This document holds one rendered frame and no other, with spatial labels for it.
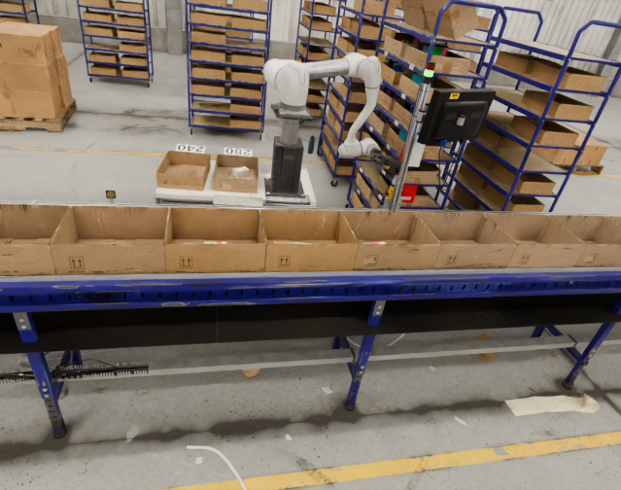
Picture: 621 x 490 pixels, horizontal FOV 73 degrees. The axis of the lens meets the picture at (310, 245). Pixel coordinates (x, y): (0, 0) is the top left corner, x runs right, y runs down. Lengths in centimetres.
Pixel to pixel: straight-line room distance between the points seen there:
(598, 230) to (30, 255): 281
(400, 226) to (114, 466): 175
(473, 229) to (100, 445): 213
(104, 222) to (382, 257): 121
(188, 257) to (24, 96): 457
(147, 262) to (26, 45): 443
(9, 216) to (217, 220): 83
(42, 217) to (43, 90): 403
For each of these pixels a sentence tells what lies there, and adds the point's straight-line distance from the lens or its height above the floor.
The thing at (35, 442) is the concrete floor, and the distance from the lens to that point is 250.
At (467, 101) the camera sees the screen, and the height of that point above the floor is 149.
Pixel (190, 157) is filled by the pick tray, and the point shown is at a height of 81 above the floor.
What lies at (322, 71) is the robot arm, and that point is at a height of 147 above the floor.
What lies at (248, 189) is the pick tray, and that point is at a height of 78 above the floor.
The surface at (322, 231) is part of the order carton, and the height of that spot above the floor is 93.
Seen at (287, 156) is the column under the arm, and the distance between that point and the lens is 267.
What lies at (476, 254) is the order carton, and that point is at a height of 99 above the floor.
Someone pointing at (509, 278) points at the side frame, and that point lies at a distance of 219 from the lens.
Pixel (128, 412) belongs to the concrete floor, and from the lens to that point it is 247.
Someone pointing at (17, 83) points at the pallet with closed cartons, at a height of 53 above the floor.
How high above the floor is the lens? 197
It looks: 32 degrees down
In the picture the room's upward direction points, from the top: 9 degrees clockwise
